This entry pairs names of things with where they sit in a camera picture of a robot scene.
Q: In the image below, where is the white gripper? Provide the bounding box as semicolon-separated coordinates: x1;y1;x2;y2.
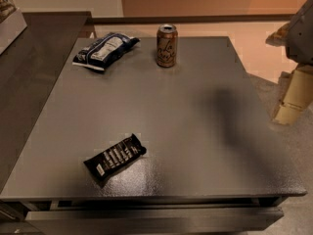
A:
265;0;313;125

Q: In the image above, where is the black rxbar chocolate wrapper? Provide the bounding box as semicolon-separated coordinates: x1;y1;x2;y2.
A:
84;134;147;181

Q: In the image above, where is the copper La Croix can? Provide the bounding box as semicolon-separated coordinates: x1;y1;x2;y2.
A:
156;23;178;68

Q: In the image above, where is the blue white chip bag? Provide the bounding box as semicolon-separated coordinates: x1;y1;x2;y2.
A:
72;32;140;71

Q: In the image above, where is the white box with snacks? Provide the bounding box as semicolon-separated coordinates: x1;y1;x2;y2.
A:
0;0;27;55

